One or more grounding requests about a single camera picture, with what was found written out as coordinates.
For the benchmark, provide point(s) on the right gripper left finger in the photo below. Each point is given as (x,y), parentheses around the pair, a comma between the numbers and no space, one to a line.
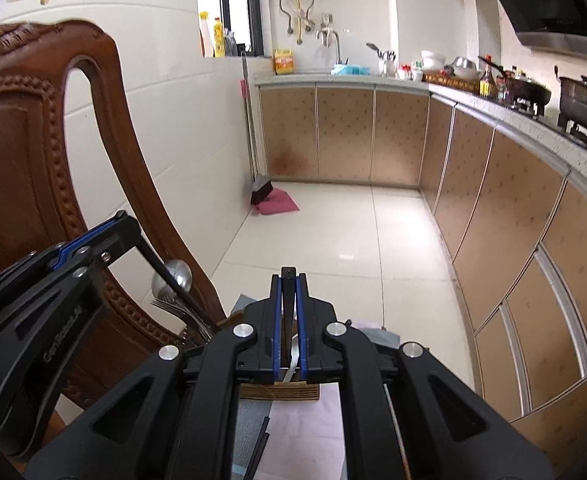
(261,360)

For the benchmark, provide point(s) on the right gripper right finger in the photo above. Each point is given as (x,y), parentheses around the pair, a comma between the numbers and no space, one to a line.
(318,360)

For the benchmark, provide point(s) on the black chopstick separate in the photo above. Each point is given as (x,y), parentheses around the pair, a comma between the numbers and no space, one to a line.
(288,277)

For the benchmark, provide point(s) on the steel fork dark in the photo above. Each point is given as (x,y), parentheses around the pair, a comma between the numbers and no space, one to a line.
(176,308)

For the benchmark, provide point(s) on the large steel spoon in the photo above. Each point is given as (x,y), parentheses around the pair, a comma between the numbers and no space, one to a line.
(181,274)

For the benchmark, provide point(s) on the kitchen cabinets beige doors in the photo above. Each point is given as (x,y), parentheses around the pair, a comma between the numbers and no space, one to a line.
(508,197)

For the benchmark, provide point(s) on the grey white striped tablecloth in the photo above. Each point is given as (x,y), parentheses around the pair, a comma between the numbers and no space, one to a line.
(305,438)

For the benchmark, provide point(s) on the black chopstick middle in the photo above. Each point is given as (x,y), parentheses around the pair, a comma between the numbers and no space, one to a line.
(258,450)

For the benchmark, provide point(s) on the carved wooden chair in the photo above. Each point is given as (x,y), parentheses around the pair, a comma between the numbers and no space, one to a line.
(38,205)

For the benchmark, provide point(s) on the black chopstick long top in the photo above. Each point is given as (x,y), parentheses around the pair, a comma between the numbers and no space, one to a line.
(186,299)

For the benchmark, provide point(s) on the utensil cup on counter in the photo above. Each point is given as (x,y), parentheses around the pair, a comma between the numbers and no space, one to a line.
(387,60)

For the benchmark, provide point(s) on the yellow bottle on sill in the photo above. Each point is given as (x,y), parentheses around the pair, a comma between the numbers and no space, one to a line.
(219,39)

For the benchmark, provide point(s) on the steel bowl on counter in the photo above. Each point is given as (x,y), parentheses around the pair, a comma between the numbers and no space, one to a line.
(463,68)

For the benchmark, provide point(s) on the sink faucet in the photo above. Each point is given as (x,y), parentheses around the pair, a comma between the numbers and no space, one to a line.
(328,36)

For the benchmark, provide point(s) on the black wok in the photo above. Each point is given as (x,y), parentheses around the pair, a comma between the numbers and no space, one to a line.
(519,92)

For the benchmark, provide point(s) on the black cooking pot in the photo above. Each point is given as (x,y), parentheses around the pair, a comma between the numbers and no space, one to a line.
(572,117)

